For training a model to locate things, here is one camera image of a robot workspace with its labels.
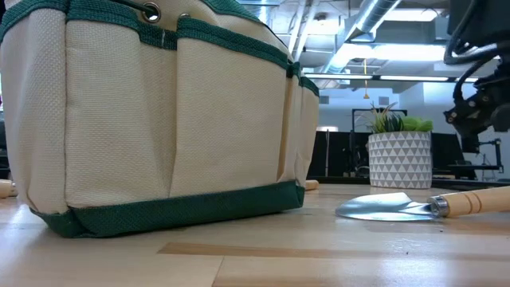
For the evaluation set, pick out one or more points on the silver ventilation duct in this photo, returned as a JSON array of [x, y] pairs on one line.
[[370, 20]]

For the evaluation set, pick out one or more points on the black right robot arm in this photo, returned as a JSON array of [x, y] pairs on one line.
[[478, 20]]

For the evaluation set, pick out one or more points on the ceiling strip light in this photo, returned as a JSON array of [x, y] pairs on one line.
[[414, 78], [338, 76]]

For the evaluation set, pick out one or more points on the cream and green gardening bag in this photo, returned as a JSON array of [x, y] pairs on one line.
[[119, 119]]

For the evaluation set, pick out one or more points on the white patterned plant pot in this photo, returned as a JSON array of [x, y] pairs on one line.
[[398, 159]]

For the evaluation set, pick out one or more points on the green artificial plant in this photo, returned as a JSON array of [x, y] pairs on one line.
[[388, 121]]

